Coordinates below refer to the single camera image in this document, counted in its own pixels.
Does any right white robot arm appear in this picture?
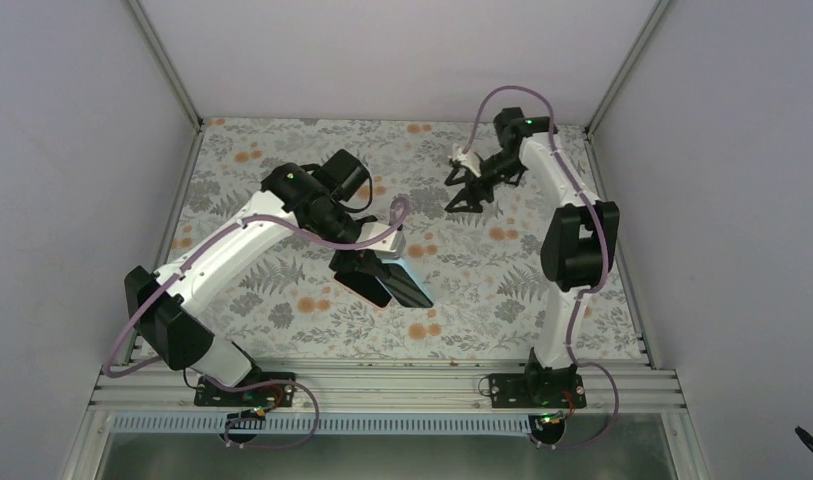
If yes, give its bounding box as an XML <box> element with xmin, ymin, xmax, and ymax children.
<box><xmin>445</xmin><ymin>107</ymin><xmax>620</xmax><ymax>407</ymax></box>

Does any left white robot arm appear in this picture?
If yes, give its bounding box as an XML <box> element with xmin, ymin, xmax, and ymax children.
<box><xmin>124</xmin><ymin>150</ymin><xmax>434</xmax><ymax>405</ymax></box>

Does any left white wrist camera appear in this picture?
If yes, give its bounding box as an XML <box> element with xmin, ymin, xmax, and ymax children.
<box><xmin>358</xmin><ymin>221</ymin><xmax>407</xmax><ymax>260</ymax></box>

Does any aluminium mounting rail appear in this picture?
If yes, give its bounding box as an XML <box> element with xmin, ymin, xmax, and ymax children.
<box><xmin>89</xmin><ymin>359</ymin><xmax>686</xmax><ymax>414</ymax></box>

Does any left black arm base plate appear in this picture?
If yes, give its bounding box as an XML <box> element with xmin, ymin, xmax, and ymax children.
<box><xmin>193</xmin><ymin>377</ymin><xmax>295</xmax><ymax>410</ymax></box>

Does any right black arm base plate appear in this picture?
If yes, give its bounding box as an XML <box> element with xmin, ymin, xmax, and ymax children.
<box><xmin>487</xmin><ymin>368</ymin><xmax>587</xmax><ymax>409</ymax></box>

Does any slotted grey cable duct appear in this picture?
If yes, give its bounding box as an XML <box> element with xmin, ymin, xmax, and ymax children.
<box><xmin>109</xmin><ymin>412</ymin><xmax>564</xmax><ymax>437</ymax></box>

